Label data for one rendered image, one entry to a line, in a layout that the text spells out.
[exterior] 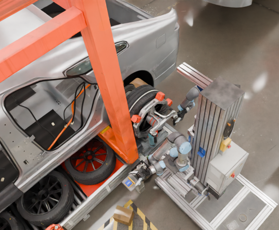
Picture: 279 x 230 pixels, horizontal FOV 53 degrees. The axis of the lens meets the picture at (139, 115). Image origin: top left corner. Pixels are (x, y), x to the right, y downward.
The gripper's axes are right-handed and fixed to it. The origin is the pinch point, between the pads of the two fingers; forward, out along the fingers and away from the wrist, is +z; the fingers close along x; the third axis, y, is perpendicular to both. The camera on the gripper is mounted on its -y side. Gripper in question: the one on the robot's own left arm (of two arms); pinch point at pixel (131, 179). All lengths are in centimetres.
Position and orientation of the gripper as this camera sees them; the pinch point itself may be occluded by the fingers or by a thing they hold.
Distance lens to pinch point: 274.7
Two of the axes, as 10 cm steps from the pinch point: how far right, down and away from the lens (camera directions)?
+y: 1.6, 6.6, 7.3
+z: -8.8, 4.3, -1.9
